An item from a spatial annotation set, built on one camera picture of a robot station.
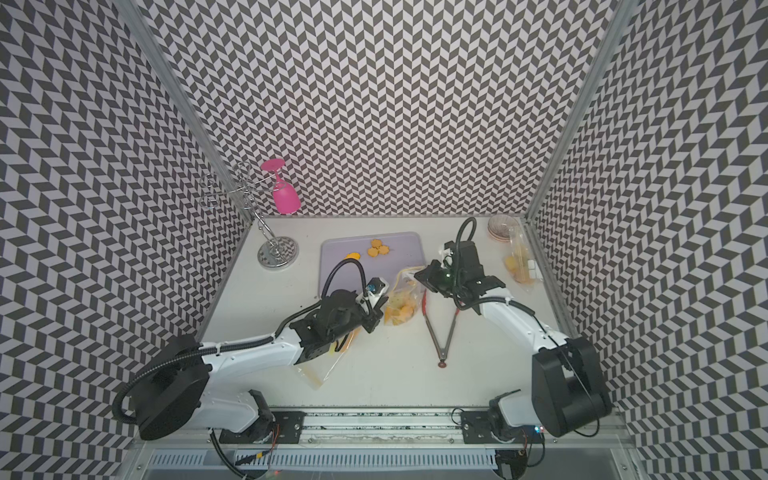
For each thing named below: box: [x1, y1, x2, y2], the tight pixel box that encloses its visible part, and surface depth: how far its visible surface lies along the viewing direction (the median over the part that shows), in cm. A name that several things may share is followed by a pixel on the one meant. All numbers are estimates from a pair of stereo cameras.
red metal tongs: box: [422, 288, 460, 369], surface depth 90 cm
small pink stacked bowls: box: [487, 214, 519, 242], surface depth 111 cm
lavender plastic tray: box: [318, 232, 426, 297], surface depth 110 cm
